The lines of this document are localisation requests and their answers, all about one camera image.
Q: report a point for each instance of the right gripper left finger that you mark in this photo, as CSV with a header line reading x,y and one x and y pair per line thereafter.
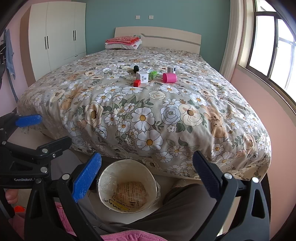
x,y
73,187

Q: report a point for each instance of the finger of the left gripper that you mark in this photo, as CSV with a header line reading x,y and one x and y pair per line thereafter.
x,y
49,150
11,121

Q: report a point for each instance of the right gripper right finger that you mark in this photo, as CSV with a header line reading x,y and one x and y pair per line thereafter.
x,y
251,220

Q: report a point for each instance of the white yogurt cup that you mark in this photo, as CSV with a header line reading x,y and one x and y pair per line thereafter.
x,y
171,69

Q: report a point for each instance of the white trash bin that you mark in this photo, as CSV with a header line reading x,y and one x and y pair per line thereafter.
x,y
127,187

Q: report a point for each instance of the person left hand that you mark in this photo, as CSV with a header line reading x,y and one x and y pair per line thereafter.
x,y
12,196

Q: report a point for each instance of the pink quilted jacket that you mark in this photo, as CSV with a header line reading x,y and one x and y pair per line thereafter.
x,y
18,222

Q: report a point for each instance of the hanging blue clothes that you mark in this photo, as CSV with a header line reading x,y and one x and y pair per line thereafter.
x,y
7,54

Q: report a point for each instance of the white wardrobe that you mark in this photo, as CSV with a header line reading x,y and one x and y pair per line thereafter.
x,y
56,36

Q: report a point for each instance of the floral bed duvet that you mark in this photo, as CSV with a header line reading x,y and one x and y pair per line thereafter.
x,y
93,101

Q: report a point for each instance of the red toy block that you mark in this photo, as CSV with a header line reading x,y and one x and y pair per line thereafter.
x,y
137,83

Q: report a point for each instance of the pink cylinder cup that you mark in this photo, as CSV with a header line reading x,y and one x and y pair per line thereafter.
x,y
169,78

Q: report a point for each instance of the white small box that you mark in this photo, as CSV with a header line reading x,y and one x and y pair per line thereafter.
x,y
142,76

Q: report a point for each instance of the green lego brick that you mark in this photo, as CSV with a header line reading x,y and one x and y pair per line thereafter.
x,y
153,75

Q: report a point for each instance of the black cylinder object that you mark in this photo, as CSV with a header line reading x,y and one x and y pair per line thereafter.
x,y
135,69

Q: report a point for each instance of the beige curtain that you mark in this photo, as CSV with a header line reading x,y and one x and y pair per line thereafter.
x,y
234,38

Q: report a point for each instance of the white milk carton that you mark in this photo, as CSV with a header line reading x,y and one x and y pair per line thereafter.
x,y
146,69

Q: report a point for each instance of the red folded cloth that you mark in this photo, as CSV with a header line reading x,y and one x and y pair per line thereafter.
x,y
126,40

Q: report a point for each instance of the white pillow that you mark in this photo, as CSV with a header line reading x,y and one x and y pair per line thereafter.
x,y
134,46

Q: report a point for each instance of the beige wooden headboard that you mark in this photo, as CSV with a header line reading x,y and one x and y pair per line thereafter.
x,y
161,37

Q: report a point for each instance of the window with dark frame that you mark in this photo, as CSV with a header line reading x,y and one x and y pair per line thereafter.
x,y
272,52

